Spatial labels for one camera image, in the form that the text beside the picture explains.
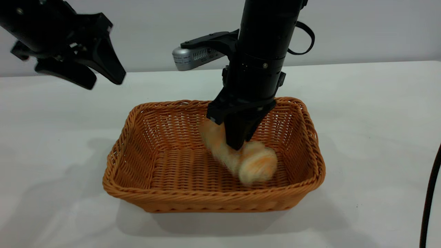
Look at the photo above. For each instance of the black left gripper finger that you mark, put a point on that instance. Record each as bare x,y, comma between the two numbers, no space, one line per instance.
69,74
105,62

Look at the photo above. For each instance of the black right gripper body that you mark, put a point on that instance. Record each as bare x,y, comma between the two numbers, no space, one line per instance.
251,93

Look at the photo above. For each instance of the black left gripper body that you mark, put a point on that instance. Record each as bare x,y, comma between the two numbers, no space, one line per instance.
75,32

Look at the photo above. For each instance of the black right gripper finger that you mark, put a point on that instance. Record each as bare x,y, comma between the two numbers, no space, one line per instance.
239,134
258,124

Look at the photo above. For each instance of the striped bread loaf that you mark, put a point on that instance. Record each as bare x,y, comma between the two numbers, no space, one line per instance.
255,165

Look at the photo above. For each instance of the orange woven wicker basket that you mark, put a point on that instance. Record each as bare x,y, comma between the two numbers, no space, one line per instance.
186,172

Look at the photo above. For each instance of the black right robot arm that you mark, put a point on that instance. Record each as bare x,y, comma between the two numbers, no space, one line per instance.
265,31

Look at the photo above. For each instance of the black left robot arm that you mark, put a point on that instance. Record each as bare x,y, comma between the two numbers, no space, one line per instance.
20,19

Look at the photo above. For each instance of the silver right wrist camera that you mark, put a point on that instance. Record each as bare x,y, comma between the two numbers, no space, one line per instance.
193,57

